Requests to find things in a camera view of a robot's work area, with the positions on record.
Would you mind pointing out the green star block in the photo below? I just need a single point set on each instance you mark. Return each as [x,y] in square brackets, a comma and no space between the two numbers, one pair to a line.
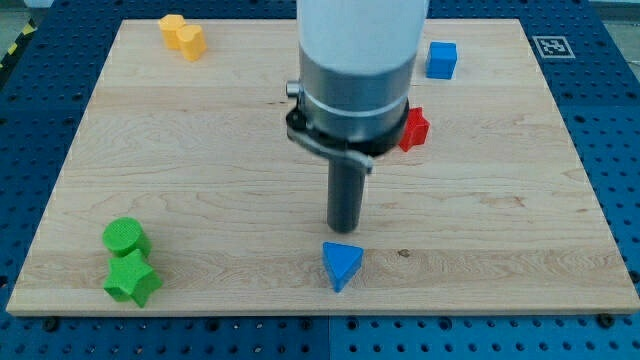
[131,278]

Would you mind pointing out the yellow heart block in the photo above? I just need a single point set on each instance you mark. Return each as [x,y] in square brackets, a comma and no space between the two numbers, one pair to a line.
[191,42]

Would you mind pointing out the blue triangle block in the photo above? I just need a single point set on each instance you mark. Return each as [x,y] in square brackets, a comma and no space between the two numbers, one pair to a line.
[341,263]

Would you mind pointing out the blue cube block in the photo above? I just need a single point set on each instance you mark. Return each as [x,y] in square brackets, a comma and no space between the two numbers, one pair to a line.
[441,60]

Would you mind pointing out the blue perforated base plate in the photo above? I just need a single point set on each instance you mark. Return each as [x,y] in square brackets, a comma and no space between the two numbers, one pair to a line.
[48,90]

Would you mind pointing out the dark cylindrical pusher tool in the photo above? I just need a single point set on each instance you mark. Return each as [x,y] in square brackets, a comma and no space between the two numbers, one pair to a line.
[345,192]

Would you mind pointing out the green cylinder block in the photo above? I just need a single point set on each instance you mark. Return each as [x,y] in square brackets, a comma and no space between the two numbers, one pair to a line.
[124,235]

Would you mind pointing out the yellow hexagon block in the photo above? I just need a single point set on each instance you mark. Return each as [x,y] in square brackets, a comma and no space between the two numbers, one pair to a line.
[169,25]

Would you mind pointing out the light wooden board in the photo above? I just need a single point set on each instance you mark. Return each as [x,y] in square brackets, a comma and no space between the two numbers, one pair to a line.
[493,215]

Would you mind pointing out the black and white fiducial marker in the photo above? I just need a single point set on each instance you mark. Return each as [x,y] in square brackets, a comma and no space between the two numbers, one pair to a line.
[553,47]

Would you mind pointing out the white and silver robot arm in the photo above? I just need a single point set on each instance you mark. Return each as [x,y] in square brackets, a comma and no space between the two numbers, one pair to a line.
[356,61]

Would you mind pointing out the red star block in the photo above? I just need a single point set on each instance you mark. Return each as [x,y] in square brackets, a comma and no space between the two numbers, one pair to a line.
[416,129]

